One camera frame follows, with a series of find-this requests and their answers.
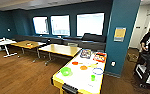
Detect blue board game box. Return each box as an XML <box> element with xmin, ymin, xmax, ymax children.
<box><xmin>79</xmin><ymin>48</ymin><xmax>93</xmax><ymax>60</ymax></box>

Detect low wooden table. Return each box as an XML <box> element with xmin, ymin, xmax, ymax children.
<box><xmin>9</xmin><ymin>39</ymin><xmax>47</xmax><ymax>59</ymax></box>
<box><xmin>37</xmin><ymin>43</ymin><xmax>83</xmax><ymax>67</ymax></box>

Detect dark sofa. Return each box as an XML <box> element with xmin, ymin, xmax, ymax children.
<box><xmin>62</xmin><ymin>32</ymin><xmax>107</xmax><ymax>52</ymax></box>

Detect yellow round paddle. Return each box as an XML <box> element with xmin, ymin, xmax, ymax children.
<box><xmin>88</xmin><ymin>62</ymin><xmax>99</xmax><ymax>68</ymax></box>

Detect red board game box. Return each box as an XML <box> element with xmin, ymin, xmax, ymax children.
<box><xmin>92</xmin><ymin>51</ymin><xmax>108</xmax><ymax>64</ymax></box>

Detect white dining table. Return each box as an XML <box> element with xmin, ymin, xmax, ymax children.
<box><xmin>50</xmin><ymin>48</ymin><xmax>108</xmax><ymax>94</ymax></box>

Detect small colourful toy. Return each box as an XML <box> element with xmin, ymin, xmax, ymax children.
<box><xmin>25</xmin><ymin>42</ymin><xmax>34</xmax><ymax>47</ymax></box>

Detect brown cardboard box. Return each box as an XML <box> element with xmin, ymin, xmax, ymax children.
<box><xmin>126</xmin><ymin>49</ymin><xmax>140</xmax><ymax>64</ymax></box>

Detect small white table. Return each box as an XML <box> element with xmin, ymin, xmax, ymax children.
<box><xmin>0</xmin><ymin>38</ymin><xmax>18</xmax><ymax>58</ymax></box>

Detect black wheeled cart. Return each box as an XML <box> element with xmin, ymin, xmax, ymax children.
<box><xmin>133</xmin><ymin>52</ymin><xmax>150</xmax><ymax>90</ymax></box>

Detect blue plastic ring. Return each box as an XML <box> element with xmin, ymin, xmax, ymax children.
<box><xmin>91</xmin><ymin>67</ymin><xmax>105</xmax><ymax>76</ymax></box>

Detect white wall outlet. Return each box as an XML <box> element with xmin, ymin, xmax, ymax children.
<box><xmin>110</xmin><ymin>60</ymin><xmax>117</xmax><ymax>67</ymax></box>

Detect small yellow wall sign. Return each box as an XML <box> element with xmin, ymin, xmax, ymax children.
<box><xmin>113</xmin><ymin>26</ymin><xmax>127</xmax><ymax>43</ymax></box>

